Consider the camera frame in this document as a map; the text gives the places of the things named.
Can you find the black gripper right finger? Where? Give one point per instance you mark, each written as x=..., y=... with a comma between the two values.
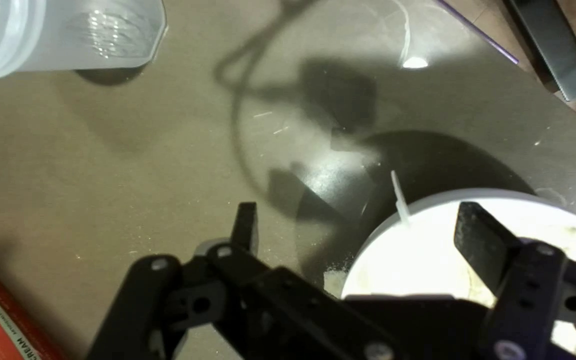
x=541, y=306

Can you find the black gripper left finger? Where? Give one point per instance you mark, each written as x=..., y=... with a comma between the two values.
x=169, y=306

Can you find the white bowl with rice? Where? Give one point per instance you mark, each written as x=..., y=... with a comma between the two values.
x=421, y=253

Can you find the small clear shaker cup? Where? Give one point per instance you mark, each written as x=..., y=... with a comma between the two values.
x=54, y=33

